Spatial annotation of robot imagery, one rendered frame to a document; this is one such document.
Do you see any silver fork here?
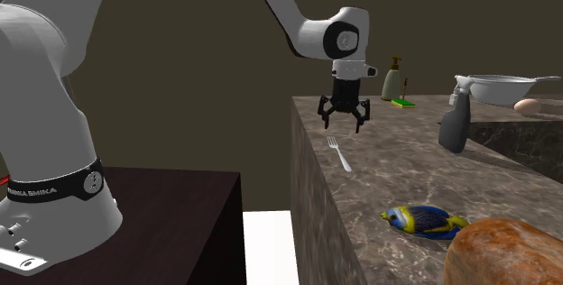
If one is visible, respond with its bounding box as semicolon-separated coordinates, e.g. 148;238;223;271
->
327;135;354;173

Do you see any dark grey spray bottle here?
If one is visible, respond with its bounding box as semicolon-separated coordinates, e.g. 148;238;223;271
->
438;75;475;154

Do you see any blue and yellow toy fish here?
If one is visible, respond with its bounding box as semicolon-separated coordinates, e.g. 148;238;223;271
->
380;205;471;240

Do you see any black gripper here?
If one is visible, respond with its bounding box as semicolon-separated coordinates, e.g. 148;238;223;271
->
317;76;372;134

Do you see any brown egg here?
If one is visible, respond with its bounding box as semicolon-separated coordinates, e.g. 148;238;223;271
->
513;97;543;116

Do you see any green and yellow sponge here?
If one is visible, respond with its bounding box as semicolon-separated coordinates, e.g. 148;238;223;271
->
391;97;417;110

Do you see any brown bread loaf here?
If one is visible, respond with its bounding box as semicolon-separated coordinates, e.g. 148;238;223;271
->
443;217;563;285

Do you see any dark brown robot stand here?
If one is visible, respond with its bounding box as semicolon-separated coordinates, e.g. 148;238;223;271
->
0;166;247;285

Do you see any grey metal pan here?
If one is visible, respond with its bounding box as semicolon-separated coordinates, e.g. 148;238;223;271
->
466;74;563;107

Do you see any green soap dispenser bottle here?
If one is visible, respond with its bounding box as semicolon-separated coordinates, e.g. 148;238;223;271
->
380;56;403;102

